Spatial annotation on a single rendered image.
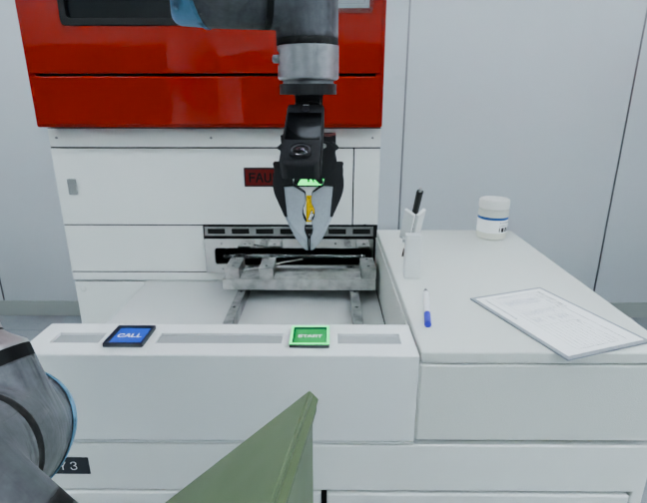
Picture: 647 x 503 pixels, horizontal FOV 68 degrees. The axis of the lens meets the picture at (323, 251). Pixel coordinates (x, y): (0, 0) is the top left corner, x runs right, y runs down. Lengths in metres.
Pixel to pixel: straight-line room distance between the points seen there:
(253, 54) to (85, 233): 0.63
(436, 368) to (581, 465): 0.27
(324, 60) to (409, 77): 2.13
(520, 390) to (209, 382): 0.43
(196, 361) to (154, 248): 0.69
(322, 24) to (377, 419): 0.52
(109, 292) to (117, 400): 0.70
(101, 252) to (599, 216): 2.64
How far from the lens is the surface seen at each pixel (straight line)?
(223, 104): 1.17
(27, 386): 0.52
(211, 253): 1.28
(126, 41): 1.23
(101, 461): 0.83
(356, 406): 0.70
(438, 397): 0.71
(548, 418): 0.78
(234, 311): 1.05
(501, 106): 2.84
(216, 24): 0.60
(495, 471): 0.81
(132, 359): 0.71
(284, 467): 0.37
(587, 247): 3.20
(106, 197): 1.34
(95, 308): 1.46
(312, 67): 0.59
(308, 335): 0.70
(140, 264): 1.36
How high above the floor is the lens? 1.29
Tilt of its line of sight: 18 degrees down
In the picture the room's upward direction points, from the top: straight up
